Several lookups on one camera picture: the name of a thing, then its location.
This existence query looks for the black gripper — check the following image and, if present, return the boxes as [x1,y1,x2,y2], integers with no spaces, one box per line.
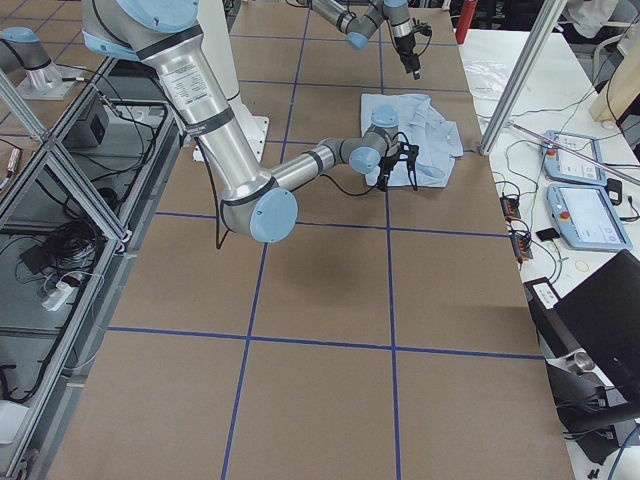
[377,142,419,192]
[390,19,432,80]

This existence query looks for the blue teach pendant near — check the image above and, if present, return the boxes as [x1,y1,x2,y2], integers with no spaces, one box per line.
[547,183,633,252]

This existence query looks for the blue tape line lengthwise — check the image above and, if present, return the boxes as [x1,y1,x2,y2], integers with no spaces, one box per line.
[378,33,402,480]

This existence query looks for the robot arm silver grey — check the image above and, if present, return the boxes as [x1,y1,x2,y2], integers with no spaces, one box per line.
[82,1,418,243]
[295,0,432,80]

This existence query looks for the red cylinder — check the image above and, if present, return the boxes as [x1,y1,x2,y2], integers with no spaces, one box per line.
[455,0,477,45]

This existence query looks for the light blue striped shirt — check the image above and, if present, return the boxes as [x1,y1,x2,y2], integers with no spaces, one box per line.
[360,93,464,188]

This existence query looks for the clear plastic bag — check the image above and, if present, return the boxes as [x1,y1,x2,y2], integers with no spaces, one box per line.
[463,60,510,101]

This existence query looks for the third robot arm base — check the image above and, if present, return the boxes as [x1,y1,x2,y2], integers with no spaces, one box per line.
[1,27,84,100]

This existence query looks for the blue tape line crosswise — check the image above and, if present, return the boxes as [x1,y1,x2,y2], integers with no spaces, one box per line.
[154,211,509,238]

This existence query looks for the black laptop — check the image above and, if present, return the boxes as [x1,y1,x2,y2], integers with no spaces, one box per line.
[524,250,639,464]

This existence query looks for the blue teach pendant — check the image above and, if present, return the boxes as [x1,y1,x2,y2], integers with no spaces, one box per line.
[547,183,633,252]
[542,130,607,186]

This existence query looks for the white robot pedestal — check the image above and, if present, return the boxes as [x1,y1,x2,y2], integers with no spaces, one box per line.
[197,0,269,162]

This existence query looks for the aluminium frame rail structure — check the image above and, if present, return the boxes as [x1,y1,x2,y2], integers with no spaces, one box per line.
[1,60,179,479]

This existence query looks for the blue teach pendant far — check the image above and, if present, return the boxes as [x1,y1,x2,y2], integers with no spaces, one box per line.
[542,130,607,186]

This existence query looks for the seated person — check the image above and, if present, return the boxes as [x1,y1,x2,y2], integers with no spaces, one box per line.
[562,0,619,40]

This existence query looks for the aluminium frame post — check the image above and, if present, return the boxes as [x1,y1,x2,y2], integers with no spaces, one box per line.
[479,0,566,156]

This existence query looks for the white power strip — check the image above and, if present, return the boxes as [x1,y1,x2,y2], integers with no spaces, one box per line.
[42,280,74,312]

